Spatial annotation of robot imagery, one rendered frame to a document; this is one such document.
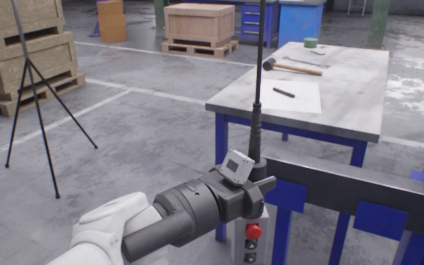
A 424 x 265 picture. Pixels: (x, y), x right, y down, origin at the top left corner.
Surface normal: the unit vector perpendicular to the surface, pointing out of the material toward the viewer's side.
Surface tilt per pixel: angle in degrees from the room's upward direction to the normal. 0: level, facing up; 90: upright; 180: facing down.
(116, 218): 66
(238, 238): 90
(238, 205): 90
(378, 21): 90
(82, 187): 0
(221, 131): 90
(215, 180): 0
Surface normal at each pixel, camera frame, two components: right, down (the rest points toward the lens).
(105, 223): -0.10, -0.59
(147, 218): 0.51, -0.15
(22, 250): 0.00, -0.89
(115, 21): 0.71, 0.32
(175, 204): 0.26, -0.66
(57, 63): 0.92, 0.17
